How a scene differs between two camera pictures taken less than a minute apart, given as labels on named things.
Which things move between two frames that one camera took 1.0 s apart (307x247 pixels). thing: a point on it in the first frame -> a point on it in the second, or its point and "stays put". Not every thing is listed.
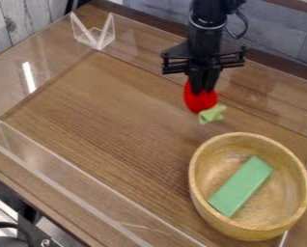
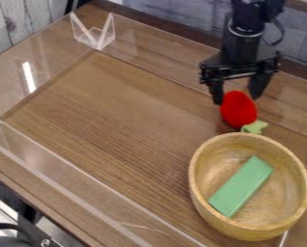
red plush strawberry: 203,103 -> 239,112
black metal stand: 28,231 stays put
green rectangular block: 236,194 stays put
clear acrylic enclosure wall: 156,140 stays put
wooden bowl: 248,185 stays put
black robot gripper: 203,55 -> 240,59
